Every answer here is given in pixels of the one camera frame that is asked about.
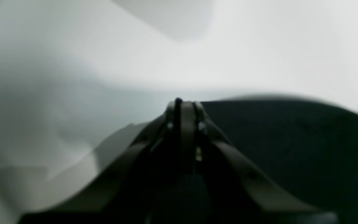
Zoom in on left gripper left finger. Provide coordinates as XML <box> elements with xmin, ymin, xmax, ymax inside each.
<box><xmin>42</xmin><ymin>100</ymin><xmax>182</xmax><ymax>215</ymax></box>

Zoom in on black T-shirt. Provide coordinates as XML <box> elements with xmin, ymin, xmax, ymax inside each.
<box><xmin>201</xmin><ymin>99</ymin><xmax>358</xmax><ymax>224</ymax></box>

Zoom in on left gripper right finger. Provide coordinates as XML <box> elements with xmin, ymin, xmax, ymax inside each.
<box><xmin>181</xmin><ymin>101</ymin><xmax>319</xmax><ymax>214</ymax></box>

